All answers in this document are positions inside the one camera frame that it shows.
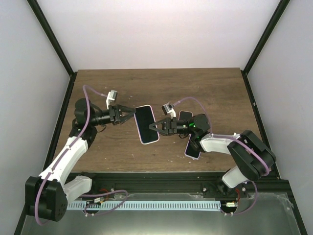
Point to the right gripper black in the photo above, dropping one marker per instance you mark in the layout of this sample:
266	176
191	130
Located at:
169	126

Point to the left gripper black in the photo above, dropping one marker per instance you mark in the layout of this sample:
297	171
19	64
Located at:
115	113

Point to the beige phone case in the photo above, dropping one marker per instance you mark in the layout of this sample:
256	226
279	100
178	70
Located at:
146	124

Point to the pink phone case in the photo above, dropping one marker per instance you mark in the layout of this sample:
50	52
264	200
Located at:
184	115

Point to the lavender phone case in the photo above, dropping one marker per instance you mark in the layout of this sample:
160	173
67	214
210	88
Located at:
192	153

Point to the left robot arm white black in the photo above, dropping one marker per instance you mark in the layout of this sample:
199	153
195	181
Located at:
48	195

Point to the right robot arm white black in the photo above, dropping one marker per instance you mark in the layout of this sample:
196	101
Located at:
252	157

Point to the metal front plate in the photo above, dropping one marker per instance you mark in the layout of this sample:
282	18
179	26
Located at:
271	215

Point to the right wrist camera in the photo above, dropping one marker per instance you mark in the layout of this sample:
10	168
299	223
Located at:
168	109

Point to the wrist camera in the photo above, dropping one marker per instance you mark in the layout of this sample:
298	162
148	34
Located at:
111	98
168	109

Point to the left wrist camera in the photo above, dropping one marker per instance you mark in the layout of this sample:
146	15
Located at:
111	98

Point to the black aluminium frame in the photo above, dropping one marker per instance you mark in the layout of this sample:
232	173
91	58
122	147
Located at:
157	183

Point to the light blue slotted cable duct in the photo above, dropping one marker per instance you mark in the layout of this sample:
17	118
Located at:
158	206

